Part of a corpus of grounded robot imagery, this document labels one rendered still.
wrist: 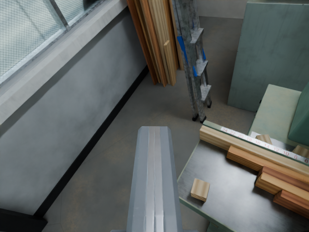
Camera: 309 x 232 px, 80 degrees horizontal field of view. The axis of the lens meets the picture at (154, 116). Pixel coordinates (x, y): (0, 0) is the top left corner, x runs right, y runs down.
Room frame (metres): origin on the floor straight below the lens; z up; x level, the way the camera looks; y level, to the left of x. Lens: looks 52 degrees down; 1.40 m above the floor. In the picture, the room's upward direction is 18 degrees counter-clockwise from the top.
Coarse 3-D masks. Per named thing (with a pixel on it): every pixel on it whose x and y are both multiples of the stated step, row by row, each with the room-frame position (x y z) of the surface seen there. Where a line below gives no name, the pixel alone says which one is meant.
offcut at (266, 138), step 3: (258, 135) 0.23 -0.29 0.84; (261, 135) 0.23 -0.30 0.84; (264, 135) 0.22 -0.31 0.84; (267, 135) 0.22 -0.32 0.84; (255, 138) 0.23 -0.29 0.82; (258, 138) 0.22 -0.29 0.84; (261, 138) 0.22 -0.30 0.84; (264, 138) 0.22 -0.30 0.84; (267, 138) 0.21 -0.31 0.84; (264, 141) 0.21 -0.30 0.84; (267, 141) 0.20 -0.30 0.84; (270, 141) 0.20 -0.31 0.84
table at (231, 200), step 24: (192, 168) 0.17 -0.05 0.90; (216, 168) 0.15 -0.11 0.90; (240, 168) 0.13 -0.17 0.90; (216, 192) 0.10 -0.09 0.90; (240, 192) 0.08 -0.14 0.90; (264, 192) 0.07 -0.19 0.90; (216, 216) 0.05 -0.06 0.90; (240, 216) 0.04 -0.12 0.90; (264, 216) 0.02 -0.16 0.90; (288, 216) 0.01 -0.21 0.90
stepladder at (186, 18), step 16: (176, 0) 0.95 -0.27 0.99; (192, 0) 1.04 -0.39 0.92; (176, 16) 0.96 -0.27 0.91; (192, 16) 1.04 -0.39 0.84; (192, 32) 1.02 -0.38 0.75; (192, 48) 0.94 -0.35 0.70; (192, 64) 0.91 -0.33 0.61; (192, 80) 0.89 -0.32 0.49; (192, 96) 0.92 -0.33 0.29; (208, 96) 0.98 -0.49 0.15; (192, 112) 0.91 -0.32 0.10
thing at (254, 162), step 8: (232, 152) 0.17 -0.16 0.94; (240, 152) 0.16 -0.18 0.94; (248, 152) 0.15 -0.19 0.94; (240, 160) 0.15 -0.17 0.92; (248, 160) 0.14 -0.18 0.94; (256, 160) 0.13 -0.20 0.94; (264, 160) 0.13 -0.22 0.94; (256, 168) 0.12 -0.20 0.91; (272, 168) 0.10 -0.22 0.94; (280, 168) 0.10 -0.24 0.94; (296, 176) 0.07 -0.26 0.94; (304, 176) 0.07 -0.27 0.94
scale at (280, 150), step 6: (228, 132) 0.22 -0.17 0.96; (234, 132) 0.21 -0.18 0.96; (246, 138) 0.18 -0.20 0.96; (252, 138) 0.18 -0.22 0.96; (258, 144) 0.16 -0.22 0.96; (264, 144) 0.16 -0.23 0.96; (270, 144) 0.15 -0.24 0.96; (276, 150) 0.13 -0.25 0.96; (282, 150) 0.13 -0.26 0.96; (288, 156) 0.11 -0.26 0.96; (294, 156) 0.11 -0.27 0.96; (300, 156) 0.11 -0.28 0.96; (306, 162) 0.09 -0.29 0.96
